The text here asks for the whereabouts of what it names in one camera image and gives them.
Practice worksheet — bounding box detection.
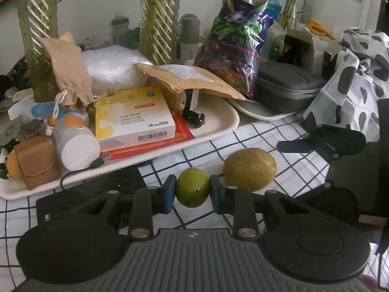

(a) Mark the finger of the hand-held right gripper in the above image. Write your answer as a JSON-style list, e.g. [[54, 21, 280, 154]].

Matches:
[[276, 119, 338, 159]]

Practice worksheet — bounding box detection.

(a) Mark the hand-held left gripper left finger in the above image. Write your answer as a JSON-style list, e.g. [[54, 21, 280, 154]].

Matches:
[[87, 175, 177, 238]]

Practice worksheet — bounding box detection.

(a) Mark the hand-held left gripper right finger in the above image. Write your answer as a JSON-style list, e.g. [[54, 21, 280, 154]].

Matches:
[[209, 175, 300, 238]]

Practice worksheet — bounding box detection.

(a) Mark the small green fruit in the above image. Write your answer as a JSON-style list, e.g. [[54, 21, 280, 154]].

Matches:
[[176, 167, 210, 208]]

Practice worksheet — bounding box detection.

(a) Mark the black white checked tablecloth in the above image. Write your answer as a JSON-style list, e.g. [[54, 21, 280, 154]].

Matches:
[[0, 118, 389, 292]]

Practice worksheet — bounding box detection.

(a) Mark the yellow green mango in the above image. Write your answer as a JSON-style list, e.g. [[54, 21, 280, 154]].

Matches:
[[223, 147, 277, 192]]

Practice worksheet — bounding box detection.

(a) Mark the white flat plate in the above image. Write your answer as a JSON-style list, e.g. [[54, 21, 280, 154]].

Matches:
[[224, 97, 300, 121]]

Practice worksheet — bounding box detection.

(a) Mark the cow print cloth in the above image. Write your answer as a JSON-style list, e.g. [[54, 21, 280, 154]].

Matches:
[[296, 28, 389, 144]]

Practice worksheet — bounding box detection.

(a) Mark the grey zipper case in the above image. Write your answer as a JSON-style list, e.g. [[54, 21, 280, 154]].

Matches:
[[256, 62, 327, 114]]

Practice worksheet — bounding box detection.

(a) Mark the white oval tray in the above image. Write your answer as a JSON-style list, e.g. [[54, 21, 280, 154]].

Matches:
[[0, 97, 241, 201]]

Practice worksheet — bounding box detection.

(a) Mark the black power bank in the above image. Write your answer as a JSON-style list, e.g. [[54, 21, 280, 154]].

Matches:
[[36, 166, 147, 232]]

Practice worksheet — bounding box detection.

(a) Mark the small black plug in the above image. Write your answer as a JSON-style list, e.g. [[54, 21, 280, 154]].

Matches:
[[182, 111, 207, 127]]

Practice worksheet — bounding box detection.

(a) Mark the yellow white medicine box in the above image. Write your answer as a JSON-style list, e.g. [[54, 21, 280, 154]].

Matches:
[[95, 86, 177, 150]]

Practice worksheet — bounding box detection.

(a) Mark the open cardboard box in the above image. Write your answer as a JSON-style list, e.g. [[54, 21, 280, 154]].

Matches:
[[284, 29, 343, 77]]

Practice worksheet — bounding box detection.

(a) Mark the wooden block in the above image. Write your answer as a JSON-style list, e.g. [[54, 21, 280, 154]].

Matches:
[[163, 88, 200, 112]]

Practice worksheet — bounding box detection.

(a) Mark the white plastic bottle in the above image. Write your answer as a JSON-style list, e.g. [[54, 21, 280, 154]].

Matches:
[[53, 114, 101, 171]]

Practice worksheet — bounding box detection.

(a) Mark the purple snack bag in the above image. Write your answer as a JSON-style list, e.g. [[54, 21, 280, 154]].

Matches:
[[193, 0, 274, 100]]

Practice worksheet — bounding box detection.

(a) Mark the brown paper envelope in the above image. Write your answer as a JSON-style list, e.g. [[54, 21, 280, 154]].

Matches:
[[133, 62, 247, 101]]

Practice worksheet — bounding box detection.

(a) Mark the orange cloth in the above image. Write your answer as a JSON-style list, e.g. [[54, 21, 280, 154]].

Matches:
[[307, 18, 335, 39]]

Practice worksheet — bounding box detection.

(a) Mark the brown leather pouch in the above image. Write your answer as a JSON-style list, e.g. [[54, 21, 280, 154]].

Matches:
[[13, 135, 62, 191]]

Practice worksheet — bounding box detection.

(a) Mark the white plastic bag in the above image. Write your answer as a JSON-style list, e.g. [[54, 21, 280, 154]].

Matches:
[[80, 45, 153, 95]]

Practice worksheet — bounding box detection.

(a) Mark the small glass vase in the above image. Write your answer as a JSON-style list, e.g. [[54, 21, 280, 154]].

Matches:
[[279, 0, 305, 31]]

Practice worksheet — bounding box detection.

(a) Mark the grey bottle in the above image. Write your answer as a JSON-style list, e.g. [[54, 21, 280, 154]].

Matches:
[[179, 13, 201, 65]]

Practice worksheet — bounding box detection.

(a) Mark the tall ribbed glass vase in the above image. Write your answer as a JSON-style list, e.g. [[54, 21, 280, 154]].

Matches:
[[138, 0, 180, 66], [13, 0, 60, 103]]

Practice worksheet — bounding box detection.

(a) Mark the black cable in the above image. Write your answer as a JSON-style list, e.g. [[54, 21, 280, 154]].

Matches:
[[60, 154, 112, 190]]

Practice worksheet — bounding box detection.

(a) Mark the beige drawstring bag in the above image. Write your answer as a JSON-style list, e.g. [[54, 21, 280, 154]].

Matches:
[[38, 32, 95, 114]]

